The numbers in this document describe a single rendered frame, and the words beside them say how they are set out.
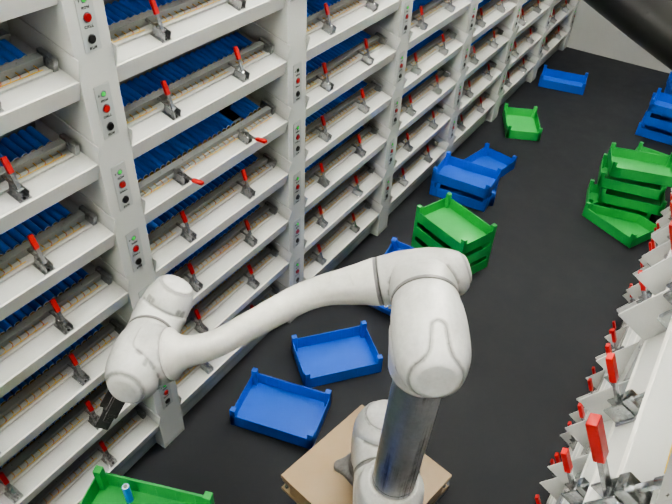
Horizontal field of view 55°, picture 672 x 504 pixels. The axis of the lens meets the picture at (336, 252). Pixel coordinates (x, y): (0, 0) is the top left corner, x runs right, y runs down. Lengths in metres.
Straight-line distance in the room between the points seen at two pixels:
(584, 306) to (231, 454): 1.60
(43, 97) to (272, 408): 1.38
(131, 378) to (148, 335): 0.09
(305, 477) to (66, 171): 1.02
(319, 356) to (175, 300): 1.23
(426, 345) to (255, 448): 1.26
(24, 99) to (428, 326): 0.87
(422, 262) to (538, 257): 1.92
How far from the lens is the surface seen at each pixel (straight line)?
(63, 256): 1.59
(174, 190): 1.74
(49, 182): 1.48
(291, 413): 2.33
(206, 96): 1.75
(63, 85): 1.42
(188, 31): 1.63
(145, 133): 1.61
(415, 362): 1.09
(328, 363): 2.47
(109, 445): 2.15
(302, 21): 1.98
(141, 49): 1.54
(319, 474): 1.89
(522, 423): 2.44
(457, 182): 3.29
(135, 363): 1.23
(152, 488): 1.72
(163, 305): 1.34
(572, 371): 2.66
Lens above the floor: 1.90
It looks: 40 degrees down
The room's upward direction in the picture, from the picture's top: 3 degrees clockwise
